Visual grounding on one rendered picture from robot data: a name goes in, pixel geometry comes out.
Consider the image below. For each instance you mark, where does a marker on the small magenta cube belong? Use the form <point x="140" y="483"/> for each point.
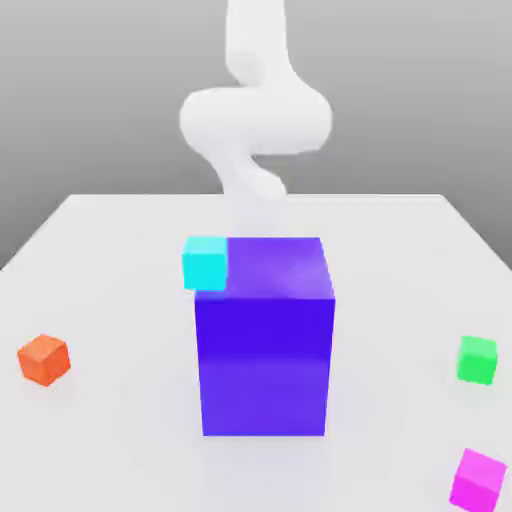
<point x="476" y="482"/>

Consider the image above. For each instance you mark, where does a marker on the small cyan cube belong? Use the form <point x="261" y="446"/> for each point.
<point x="204" y="266"/>

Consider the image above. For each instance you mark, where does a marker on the small orange cube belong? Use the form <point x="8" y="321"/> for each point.
<point x="43" y="360"/>

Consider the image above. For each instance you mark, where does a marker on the small green cube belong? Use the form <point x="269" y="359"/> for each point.
<point x="476" y="360"/>

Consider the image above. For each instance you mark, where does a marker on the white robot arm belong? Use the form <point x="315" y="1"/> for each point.
<point x="256" y="116"/>

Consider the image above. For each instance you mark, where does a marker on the large purple box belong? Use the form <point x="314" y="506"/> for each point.
<point x="264" y="360"/>

